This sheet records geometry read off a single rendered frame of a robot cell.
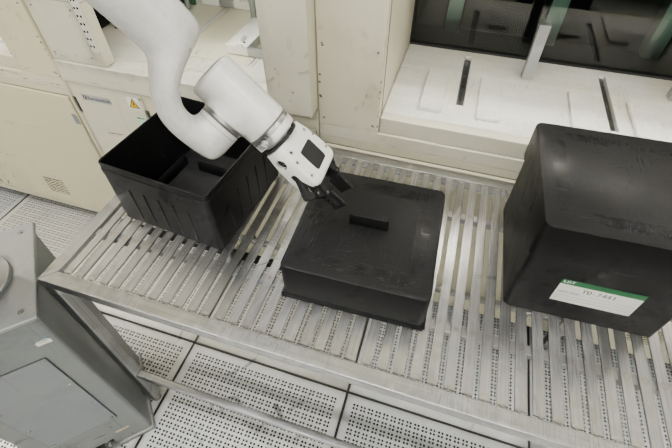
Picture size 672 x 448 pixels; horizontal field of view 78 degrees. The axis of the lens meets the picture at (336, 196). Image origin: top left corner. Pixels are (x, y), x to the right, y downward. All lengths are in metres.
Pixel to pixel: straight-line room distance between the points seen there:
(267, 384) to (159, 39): 1.26
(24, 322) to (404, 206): 0.79
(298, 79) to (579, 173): 0.64
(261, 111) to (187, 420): 1.19
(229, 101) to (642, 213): 0.69
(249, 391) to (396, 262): 0.96
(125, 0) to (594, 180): 0.78
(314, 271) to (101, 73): 0.99
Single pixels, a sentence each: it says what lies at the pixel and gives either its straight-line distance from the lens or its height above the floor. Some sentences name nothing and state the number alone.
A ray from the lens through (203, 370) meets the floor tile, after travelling 1.70.
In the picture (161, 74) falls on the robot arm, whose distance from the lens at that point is 0.67.
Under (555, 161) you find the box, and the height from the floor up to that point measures 1.01.
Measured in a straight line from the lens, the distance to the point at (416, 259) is 0.82.
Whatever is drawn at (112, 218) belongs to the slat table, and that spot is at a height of 0.76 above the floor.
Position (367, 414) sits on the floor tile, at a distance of 1.59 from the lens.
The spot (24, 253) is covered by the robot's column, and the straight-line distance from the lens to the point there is 1.17.
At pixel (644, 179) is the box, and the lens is 0.91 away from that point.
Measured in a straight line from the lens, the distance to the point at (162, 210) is 0.99.
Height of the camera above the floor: 1.52
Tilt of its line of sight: 46 degrees down
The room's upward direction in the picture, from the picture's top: straight up
